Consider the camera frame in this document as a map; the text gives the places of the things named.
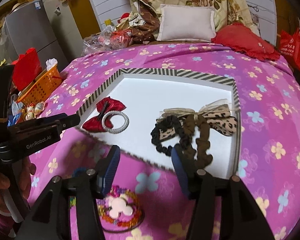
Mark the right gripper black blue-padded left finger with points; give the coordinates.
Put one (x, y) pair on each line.
(49, 217)

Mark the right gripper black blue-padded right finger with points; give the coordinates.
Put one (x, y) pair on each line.
(241, 217)

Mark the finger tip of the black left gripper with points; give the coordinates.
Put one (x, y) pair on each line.
(67, 121)

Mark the person's left hand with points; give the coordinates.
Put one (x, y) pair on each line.
(28, 169)

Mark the small figurine ornaments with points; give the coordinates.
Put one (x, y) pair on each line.
(32, 111)

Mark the orange plastic basket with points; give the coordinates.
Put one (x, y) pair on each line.
(42, 87)

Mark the red satin bow clip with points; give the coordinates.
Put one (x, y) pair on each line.
(94, 125)

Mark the white tissue in basket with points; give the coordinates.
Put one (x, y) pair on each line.
(51, 63)

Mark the red paper bag left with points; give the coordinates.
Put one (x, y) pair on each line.
(26, 68)

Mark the striped white shallow box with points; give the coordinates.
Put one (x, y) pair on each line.
(147, 94)

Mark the clear plastic bag with items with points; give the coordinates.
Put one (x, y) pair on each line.
(107, 40)

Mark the grey refrigerator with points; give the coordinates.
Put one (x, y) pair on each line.
(29, 27)

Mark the white small pillow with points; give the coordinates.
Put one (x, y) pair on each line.
(186, 23)

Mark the red shopping bag right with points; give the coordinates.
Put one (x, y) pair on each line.
(290, 48)

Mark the red ruffled cushion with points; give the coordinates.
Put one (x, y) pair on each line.
(241, 39)

